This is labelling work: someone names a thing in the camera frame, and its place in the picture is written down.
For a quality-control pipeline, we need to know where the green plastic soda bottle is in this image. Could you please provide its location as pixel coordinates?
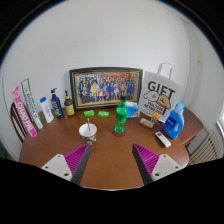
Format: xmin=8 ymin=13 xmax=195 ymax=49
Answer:
xmin=114 ymin=95 xmax=128 ymax=134

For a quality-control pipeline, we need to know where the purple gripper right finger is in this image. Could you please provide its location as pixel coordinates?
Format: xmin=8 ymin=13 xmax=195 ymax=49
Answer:
xmin=132 ymin=143 xmax=182 ymax=185

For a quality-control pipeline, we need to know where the small snack packet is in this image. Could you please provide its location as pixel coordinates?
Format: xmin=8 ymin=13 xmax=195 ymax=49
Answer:
xmin=139 ymin=118 xmax=154 ymax=128

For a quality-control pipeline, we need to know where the small orange white box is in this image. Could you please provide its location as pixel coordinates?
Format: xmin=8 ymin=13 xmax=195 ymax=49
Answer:
xmin=151 ymin=113 xmax=160 ymax=124

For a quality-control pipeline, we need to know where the blue detergent bottle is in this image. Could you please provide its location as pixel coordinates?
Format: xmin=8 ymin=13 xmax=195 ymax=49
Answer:
xmin=163 ymin=103 xmax=185 ymax=139

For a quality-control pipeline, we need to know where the white green long box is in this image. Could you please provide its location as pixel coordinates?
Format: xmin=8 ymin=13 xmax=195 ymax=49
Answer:
xmin=21 ymin=79 xmax=43 ymax=129

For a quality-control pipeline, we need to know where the pink white long box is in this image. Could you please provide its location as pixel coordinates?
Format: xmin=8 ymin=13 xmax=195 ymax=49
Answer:
xmin=12 ymin=86 xmax=37 ymax=138

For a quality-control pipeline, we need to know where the brown wooden chair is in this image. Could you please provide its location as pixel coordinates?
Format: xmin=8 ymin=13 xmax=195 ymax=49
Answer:
xmin=10 ymin=103 xmax=27 ymax=142

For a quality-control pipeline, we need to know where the framed group photo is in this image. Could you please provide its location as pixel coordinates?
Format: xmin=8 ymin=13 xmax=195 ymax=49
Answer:
xmin=70 ymin=67 xmax=143 ymax=110

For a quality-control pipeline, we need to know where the white radiator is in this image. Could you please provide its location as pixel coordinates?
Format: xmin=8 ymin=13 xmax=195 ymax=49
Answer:
xmin=189 ymin=131 xmax=222 ymax=165

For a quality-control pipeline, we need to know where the white remote control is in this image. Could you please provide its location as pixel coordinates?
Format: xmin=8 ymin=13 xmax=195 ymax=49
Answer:
xmin=155 ymin=132 xmax=171 ymax=147

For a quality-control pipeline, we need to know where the patterned paper cup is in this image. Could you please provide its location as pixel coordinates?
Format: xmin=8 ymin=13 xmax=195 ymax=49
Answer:
xmin=79 ymin=124 xmax=97 ymax=144

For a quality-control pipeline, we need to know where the white stirring stick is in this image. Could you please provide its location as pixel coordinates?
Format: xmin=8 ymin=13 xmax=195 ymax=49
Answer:
xmin=87 ymin=118 xmax=90 ymax=132

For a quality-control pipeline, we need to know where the amber bottle black cap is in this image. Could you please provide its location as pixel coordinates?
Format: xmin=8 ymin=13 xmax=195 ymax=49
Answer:
xmin=64 ymin=91 xmax=75 ymax=116

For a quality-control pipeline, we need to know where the green soap bar right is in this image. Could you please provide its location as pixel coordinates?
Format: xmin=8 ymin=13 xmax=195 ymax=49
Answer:
xmin=97 ymin=111 xmax=109 ymax=118

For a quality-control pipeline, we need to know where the green soap bar left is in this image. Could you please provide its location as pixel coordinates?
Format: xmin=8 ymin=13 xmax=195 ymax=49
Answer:
xmin=84 ymin=110 xmax=95 ymax=117

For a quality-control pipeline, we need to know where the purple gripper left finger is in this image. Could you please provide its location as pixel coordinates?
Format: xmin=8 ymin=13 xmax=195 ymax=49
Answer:
xmin=42 ymin=144 xmax=91 ymax=185

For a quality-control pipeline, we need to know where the dark red round coaster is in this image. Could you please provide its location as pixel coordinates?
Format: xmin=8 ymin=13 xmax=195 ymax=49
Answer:
xmin=112 ymin=129 xmax=126 ymax=137

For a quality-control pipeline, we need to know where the dark blue pump bottle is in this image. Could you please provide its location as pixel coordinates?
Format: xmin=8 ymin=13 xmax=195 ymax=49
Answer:
xmin=51 ymin=89 xmax=64 ymax=118

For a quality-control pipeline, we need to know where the dark wooden side cabinet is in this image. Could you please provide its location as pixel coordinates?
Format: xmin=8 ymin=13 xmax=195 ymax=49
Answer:
xmin=179 ymin=109 xmax=203 ymax=146

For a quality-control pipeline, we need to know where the green soap bar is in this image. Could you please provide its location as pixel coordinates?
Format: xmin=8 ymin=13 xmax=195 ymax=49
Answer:
xmin=97 ymin=111 xmax=109 ymax=118
xmin=84 ymin=110 xmax=95 ymax=117

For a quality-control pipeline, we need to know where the white gift paper bag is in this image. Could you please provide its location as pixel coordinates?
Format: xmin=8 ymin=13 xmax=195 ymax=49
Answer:
xmin=138 ymin=63 xmax=182 ymax=122

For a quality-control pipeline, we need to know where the white lotion bottle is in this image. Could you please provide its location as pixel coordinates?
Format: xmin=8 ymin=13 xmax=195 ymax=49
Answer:
xmin=40 ymin=97 xmax=54 ymax=123

